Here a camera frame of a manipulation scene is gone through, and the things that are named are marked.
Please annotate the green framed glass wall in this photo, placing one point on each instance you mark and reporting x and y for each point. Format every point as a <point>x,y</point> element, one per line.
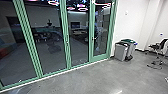
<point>65,36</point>

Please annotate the green framed glass door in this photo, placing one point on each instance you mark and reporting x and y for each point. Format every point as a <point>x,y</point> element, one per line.
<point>91,33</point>

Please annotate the small white wall switch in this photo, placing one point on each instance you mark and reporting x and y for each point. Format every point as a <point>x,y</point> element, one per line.
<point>126,13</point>

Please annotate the green lidded trash bin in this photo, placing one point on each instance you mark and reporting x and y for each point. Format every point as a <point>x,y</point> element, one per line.
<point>131,46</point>

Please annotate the black office stool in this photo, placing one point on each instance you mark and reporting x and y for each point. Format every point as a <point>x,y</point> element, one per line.
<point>160,48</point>

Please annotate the grey trash bin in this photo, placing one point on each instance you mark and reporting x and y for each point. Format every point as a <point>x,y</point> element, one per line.
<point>120,51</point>

